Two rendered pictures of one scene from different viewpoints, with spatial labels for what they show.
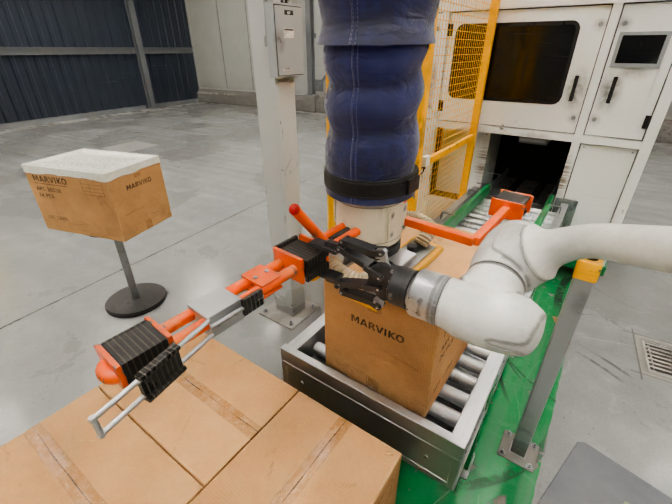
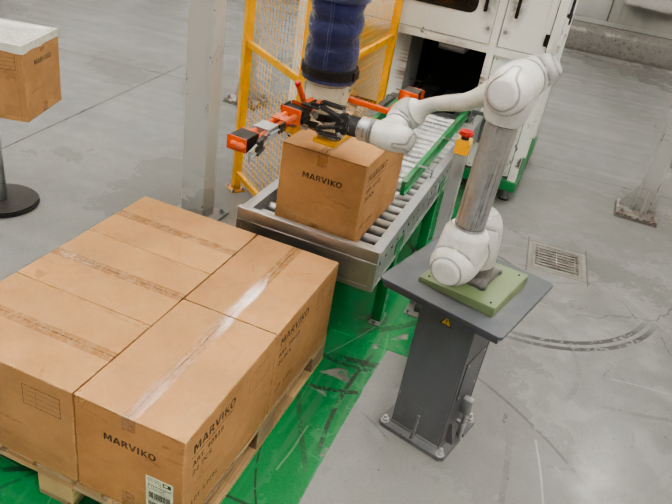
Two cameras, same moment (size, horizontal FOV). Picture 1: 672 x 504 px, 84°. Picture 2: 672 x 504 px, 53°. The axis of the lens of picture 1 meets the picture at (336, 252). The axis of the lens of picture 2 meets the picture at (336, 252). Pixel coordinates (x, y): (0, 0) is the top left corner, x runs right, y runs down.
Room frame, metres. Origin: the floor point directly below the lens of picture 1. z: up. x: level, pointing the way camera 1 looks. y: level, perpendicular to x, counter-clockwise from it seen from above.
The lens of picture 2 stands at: (-1.71, 0.60, 2.06)
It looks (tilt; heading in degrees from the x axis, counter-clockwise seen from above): 30 degrees down; 342
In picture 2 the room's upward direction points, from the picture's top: 10 degrees clockwise
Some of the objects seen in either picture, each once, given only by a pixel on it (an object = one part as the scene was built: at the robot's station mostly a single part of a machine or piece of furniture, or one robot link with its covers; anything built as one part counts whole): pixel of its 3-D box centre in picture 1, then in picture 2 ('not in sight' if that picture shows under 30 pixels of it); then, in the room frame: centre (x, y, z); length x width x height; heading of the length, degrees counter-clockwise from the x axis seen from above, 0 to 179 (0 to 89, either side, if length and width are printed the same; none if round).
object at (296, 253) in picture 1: (301, 257); (295, 112); (0.68, 0.07, 1.20); 0.10 x 0.08 x 0.06; 51
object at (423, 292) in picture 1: (427, 295); (365, 129); (0.54, -0.16, 1.20); 0.09 x 0.06 x 0.09; 145
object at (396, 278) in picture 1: (391, 282); (347, 124); (0.59, -0.10, 1.20); 0.09 x 0.07 x 0.08; 55
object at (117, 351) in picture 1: (137, 351); (243, 140); (0.42, 0.30, 1.19); 0.08 x 0.07 x 0.05; 141
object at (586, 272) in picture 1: (548, 370); (440, 231); (1.04, -0.82, 0.50); 0.07 x 0.07 x 1.00; 55
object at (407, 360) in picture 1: (414, 301); (343, 173); (1.14, -0.30, 0.75); 0.60 x 0.40 x 0.40; 144
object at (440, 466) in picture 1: (359, 415); (303, 253); (0.85, -0.08, 0.47); 0.70 x 0.03 x 0.15; 55
